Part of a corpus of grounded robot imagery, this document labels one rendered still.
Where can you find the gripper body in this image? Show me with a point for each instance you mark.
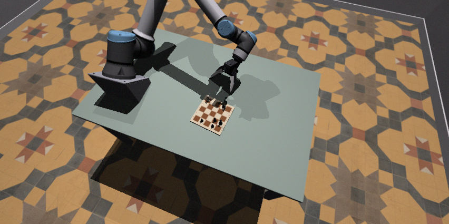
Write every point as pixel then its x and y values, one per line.
pixel 231 71

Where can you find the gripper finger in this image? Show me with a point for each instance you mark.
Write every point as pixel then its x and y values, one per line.
pixel 217 72
pixel 232 79

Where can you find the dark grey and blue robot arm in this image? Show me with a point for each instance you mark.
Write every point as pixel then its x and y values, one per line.
pixel 123 46

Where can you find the chessboard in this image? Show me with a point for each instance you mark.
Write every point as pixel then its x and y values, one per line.
pixel 210 110

